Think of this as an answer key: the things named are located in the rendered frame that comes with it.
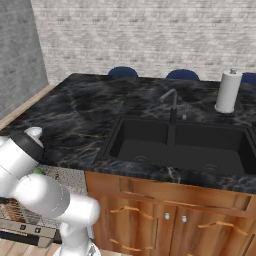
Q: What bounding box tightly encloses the wooden cupboard door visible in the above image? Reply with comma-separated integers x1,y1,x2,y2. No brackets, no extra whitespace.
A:
172,206,256,256
98,195,178,256

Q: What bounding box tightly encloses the silver dishwasher door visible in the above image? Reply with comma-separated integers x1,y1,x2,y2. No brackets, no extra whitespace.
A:
0,217,58,250

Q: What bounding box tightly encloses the black double sink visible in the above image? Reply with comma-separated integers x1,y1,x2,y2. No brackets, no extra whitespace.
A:
95,114,256,178

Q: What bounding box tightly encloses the grey sink tap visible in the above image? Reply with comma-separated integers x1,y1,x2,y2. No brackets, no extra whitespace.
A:
158,88,188,125

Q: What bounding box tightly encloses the blue chair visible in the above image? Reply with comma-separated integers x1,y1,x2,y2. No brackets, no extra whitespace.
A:
107,66,139,80
240,72,256,85
165,68,201,82

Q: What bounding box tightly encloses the small green object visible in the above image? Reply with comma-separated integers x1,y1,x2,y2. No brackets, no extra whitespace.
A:
31,166,46,176

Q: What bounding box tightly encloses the white paper towel roll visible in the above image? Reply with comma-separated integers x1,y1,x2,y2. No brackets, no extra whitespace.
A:
213,67,244,115

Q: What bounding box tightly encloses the wire dishwasher rack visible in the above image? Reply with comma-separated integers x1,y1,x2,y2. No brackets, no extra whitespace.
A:
0,197,46,225

